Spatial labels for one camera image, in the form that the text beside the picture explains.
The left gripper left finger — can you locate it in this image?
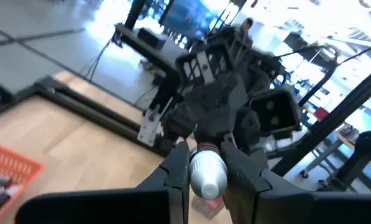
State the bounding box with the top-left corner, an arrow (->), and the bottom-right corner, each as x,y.
137,142 -> 191,224

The orange plastic basket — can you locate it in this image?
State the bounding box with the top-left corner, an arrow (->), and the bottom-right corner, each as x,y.
0,139 -> 45,224

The black desk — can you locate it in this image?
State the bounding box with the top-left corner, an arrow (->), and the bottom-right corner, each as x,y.
114,23 -> 189,83

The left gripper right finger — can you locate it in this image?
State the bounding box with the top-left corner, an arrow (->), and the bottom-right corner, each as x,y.
221,142 -> 313,224

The black aluminium table frame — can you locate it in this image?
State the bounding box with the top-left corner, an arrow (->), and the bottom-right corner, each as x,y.
0,62 -> 371,187

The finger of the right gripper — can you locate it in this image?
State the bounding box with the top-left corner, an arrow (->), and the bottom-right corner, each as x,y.
176,42 -> 250,142

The person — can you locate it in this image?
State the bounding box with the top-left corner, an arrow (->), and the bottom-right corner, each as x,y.
238,17 -> 257,44

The black equipment stand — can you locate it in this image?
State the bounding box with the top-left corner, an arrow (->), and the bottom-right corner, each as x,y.
317,130 -> 371,192

